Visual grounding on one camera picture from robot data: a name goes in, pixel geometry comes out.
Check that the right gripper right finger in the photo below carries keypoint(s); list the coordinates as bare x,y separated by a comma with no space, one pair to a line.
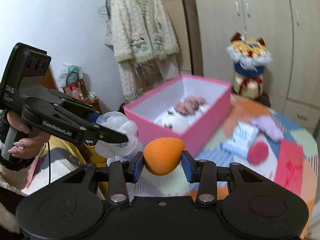
202,172

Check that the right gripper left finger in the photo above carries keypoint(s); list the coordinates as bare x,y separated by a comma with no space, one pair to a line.
122,172

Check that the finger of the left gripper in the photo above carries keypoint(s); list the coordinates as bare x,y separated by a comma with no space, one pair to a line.
74,106
102,133

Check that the orange sponge egg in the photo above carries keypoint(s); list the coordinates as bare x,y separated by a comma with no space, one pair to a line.
163,155

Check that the light blue book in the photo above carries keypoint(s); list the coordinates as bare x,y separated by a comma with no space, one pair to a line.
242,139

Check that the red round puff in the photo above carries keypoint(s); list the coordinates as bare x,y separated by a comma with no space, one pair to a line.
258,153

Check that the white panda plush toy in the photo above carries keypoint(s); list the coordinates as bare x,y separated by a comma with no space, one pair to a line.
175,121

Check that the pink floral cloth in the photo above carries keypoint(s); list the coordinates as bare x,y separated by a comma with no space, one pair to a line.
189,105

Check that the purple plush toy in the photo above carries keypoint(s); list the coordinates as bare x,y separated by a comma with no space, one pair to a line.
267,125

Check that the red envelope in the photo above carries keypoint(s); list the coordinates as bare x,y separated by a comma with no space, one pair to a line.
289,173

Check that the person's left hand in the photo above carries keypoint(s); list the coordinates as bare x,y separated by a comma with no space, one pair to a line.
25,148

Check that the pink cardboard box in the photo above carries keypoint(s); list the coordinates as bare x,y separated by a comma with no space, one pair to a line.
144,110

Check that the colourful patchwork blanket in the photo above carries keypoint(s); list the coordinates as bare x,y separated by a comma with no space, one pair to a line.
175,183

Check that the cream green knit cardigan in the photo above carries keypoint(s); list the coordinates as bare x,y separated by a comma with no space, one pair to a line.
144,44

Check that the yellow flower bouquet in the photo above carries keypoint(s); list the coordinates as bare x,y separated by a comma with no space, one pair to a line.
250,57

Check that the grey wardrobe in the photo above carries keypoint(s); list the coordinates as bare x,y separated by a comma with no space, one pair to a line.
290,30

